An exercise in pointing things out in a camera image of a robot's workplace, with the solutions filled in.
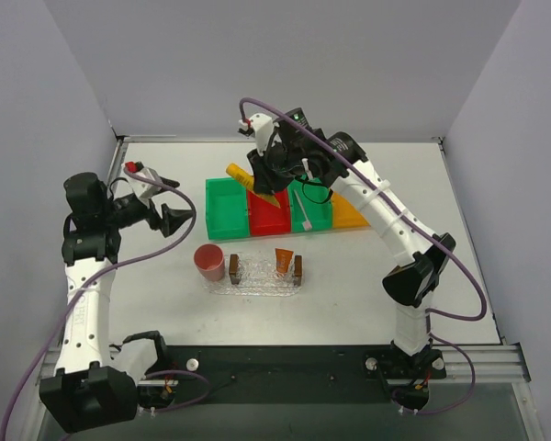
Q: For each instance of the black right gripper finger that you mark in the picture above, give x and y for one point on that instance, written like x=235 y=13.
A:
x=274 y=182
x=260 y=173

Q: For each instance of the aluminium table edge rail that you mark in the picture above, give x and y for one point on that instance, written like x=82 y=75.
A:
x=123 y=142

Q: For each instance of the clear textured glass tray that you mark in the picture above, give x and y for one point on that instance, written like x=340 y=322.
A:
x=258 y=278

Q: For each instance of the red plastic bin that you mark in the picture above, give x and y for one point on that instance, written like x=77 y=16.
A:
x=267 y=219

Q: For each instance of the left brown tray handle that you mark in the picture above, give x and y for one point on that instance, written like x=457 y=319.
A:
x=234 y=269

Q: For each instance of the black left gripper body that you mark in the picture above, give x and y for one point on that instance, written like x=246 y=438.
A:
x=163 y=218

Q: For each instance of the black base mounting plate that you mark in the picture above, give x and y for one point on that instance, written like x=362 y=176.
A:
x=291 y=374

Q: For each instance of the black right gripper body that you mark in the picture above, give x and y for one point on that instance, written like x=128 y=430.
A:
x=266 y=172

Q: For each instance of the green plastic bin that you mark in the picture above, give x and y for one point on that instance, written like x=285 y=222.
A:
x=226 y=210
x=315 y=198

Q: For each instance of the right green plastic bin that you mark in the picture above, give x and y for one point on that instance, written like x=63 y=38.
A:
x=315 y=198

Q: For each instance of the orange toothpaste tube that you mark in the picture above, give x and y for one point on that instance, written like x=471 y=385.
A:
x=283 y=259

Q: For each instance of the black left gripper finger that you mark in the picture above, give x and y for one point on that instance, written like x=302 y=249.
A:
x=173 y=219
x=163 y=182

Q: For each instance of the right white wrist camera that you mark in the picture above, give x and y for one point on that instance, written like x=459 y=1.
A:
x=261 y=128

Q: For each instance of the orange plastic bin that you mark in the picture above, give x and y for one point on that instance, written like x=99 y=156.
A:
x=344 y=215

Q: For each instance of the front aluminium rail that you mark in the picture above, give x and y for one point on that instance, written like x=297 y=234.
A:
x=489 y=363

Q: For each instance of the right brown tray handle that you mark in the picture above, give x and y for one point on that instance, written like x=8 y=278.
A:
x=297 y=275

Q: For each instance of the yellow toothpaste tube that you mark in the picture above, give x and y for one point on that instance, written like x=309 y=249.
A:
x=247 y=182

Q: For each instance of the pink plastic cup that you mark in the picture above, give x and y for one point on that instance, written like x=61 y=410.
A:
x=209 y=261

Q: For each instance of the white toothbrush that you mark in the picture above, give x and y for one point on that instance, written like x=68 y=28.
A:
x=306 y=224

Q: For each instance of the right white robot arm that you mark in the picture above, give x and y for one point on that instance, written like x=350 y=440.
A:
x=343 y=167

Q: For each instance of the left green plastic bin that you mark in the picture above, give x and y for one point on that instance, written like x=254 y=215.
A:
x=226 y=210

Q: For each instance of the brown tray handle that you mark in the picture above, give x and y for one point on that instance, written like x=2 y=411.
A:
x=297 y=275
x=234 y=269

